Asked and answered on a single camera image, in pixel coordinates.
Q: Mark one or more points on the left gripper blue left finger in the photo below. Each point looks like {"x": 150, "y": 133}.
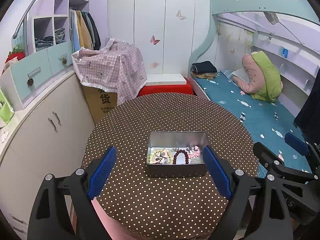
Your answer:
{"x": 99, "y": 170}

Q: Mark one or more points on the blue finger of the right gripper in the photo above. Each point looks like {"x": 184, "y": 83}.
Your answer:
{"x": 298, "y": 145}

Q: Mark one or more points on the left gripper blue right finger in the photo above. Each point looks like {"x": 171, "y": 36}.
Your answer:
{"x": 215, "y": 168}

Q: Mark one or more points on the pink flower hair accessory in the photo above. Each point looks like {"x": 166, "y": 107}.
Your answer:
{"x": 193, "y": 152}

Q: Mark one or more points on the left hand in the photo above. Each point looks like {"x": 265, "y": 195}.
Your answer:
{"x": 109, "y": 224}

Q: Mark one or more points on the dark blue hanging garment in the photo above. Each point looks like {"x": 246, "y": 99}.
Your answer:
{"x": 308, "y": 119}

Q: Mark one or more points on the blue patterned bed mattress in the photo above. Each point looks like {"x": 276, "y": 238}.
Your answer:
{"x": 267, "y": 122}

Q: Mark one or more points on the silver metal tin box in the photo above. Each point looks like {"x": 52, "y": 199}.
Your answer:
{"x": 167, "y": 157}

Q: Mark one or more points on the brown cardboard box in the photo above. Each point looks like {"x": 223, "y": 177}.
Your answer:
{"x": 99, "y": 102}

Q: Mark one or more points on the beige curved cabinet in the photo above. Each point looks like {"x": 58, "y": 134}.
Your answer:
{"x": 48, "y": 136}

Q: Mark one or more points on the pink and green pillow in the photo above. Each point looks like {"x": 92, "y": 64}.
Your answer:
{"x": 264, "y": 82}

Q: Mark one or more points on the pink checkered cloth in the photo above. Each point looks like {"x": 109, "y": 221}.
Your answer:
{"x": 116, "y": 68}

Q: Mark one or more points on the white board on stool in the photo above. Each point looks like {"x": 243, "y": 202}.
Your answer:
{"x": 165, "y": 79}

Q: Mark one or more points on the dark folded clothes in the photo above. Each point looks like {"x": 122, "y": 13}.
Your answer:
{"x": 204, "y": 70}

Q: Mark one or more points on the green and white box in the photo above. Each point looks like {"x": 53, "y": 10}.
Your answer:
{"x": 6, "y": 110}

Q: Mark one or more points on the light blue drawer unit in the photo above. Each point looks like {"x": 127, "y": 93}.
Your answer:
{"x": 23, "y": 81}

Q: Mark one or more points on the hanging clothes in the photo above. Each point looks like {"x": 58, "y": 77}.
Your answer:
{"x": 83, "y": 31}

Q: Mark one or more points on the white cubby shelf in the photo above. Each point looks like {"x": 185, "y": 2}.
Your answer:
{"x": 45, "y": 16}

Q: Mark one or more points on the silver metal railing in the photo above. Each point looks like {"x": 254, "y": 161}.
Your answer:
{"x": 24, "y": 17}

